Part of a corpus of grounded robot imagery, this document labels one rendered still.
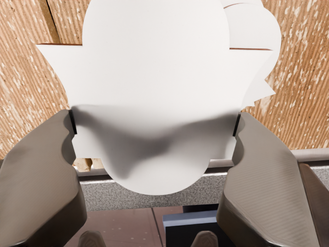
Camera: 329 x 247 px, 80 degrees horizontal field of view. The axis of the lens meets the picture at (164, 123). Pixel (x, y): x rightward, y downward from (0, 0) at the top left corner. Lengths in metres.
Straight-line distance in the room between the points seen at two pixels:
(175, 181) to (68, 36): 0.17
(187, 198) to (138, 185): 0.24
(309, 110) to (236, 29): 0.15
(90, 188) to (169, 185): 0.25
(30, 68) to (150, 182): 0.18
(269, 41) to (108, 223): 2.23
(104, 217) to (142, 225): 0.40
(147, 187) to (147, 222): 2.09
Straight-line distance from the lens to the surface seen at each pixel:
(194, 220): 0.54
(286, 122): 0.30
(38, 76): 0.26
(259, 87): 0.23
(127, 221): 2.26
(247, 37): 0.20
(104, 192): 0.39
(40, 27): 0.24
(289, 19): 0.25
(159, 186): 0.16
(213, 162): 0.33
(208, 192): 0.39
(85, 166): 0.28
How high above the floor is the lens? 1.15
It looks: 57 degrees down
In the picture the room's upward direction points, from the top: 179 degrees clockwise
